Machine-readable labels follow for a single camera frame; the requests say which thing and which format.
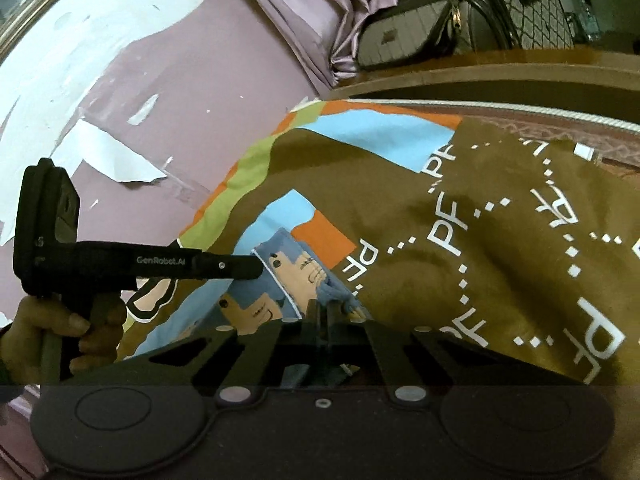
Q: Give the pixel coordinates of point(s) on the black and grey handbag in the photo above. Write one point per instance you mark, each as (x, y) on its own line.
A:
(400, 35)

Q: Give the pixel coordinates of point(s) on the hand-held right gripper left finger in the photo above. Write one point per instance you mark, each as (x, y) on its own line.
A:
(312, 331)

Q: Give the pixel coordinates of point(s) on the printed blanket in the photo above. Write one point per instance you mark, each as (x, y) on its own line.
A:
(400, 185)

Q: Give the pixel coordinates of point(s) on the pale purple curtain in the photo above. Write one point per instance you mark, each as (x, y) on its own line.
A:
(300, 15)

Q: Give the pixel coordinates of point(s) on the brass window frame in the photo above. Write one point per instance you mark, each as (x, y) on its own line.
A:
(30, 10)

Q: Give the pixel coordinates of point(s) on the small white plug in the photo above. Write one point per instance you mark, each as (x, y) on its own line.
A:
(590, 152)

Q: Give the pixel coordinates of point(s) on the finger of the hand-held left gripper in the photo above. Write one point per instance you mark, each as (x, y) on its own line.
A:
(232, 266)

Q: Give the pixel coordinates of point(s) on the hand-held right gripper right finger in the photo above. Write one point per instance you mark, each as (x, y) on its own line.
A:
(337, 332)

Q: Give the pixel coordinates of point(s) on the wooden bed frame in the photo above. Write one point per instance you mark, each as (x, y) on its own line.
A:
(500, 72)

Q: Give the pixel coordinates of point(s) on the patterned mattress with white piping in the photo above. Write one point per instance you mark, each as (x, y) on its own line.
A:
(525, 127)

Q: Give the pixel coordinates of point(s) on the blue printed pants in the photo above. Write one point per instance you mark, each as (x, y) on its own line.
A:
(295, 272)

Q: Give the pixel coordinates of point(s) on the person's left hand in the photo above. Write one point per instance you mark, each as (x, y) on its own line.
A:
(55, 317)

